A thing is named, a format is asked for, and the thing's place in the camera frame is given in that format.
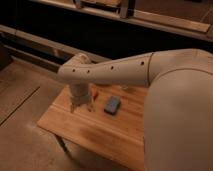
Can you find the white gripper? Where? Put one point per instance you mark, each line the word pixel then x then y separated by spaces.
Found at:
pixel 80 94

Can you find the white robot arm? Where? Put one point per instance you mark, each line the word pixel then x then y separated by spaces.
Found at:
pixel 178 109

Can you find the table leg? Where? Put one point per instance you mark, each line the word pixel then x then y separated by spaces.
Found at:
pixel 62 144

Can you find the blue sponge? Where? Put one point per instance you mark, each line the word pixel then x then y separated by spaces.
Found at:
pixel 112 105

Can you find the wooden table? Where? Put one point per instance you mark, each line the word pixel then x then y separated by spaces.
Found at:
pixel 117 137

